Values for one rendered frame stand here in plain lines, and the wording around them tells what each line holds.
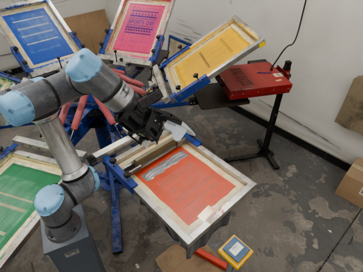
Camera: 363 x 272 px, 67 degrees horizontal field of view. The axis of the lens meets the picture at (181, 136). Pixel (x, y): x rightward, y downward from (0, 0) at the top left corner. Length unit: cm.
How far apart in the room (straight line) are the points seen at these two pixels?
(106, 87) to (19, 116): 19
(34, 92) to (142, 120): 25
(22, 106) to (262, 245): 235
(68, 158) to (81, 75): 59
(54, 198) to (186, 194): 80
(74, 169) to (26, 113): 56
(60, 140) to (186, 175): 92
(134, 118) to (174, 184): 110
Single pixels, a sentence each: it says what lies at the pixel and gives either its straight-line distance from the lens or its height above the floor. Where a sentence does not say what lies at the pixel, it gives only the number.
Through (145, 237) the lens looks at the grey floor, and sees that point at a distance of 266.
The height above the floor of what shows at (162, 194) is 96.
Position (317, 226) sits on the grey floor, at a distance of 298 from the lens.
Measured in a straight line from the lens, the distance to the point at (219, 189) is 174.
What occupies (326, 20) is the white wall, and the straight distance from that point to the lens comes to 308.
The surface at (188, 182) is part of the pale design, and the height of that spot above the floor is 96.
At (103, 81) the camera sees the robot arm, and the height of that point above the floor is 200.
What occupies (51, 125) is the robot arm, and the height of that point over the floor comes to 167.
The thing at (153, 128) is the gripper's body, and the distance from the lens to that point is 70.
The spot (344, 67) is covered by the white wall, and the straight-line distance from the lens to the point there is 312.
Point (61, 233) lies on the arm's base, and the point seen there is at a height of 125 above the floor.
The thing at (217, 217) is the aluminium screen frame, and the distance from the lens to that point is 157.
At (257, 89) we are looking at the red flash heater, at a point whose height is 109.
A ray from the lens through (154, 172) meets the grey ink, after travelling 181.
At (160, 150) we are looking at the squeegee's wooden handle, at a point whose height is 103.
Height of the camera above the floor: 230
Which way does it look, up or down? 40 degrees down
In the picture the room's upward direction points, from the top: straight up
